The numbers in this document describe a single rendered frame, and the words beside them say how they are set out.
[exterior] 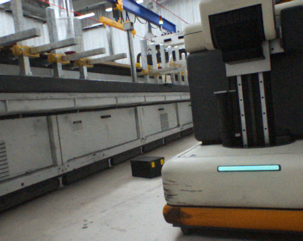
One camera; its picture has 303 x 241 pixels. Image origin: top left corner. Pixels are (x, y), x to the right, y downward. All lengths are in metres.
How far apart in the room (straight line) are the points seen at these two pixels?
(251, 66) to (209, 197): 0.51
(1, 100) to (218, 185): 1.06
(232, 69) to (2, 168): 1.30
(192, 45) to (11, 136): 1.13
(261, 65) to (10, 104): 1.14
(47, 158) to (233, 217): 1.38
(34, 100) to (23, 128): 0.29
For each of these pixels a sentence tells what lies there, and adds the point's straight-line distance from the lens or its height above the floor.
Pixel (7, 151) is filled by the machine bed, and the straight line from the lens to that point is 1.93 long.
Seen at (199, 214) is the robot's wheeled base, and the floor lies 0.10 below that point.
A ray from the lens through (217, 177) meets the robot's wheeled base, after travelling 1.06.
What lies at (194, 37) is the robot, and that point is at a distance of 1.41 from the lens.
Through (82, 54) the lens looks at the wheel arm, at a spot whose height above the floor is 0.81.
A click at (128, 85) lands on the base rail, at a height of 0.67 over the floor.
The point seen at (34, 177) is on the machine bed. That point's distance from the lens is 2.02.
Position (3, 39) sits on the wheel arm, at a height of 0.83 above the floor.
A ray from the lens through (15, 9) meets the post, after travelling 1.80.
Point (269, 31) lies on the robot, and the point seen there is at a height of 0.66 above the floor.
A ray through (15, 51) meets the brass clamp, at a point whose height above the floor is 0.82.
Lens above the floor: 0.47
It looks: 3 degrees down
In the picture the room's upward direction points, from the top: 7 degrees counter-clockwise
